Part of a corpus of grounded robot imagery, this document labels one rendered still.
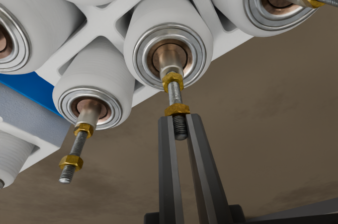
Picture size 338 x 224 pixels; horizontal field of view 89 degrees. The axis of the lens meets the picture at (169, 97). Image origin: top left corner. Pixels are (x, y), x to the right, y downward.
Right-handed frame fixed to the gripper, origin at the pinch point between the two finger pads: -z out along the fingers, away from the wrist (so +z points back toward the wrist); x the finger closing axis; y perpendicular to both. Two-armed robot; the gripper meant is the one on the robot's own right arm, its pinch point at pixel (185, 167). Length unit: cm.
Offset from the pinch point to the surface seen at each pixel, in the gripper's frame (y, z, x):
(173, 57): -1.1, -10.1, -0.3
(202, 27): -3.0, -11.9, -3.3
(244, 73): 20.3, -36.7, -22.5
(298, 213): 162, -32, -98
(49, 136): 20.8, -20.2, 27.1
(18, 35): -3.8, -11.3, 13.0
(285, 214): 167, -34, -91
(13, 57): -1.9, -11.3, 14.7
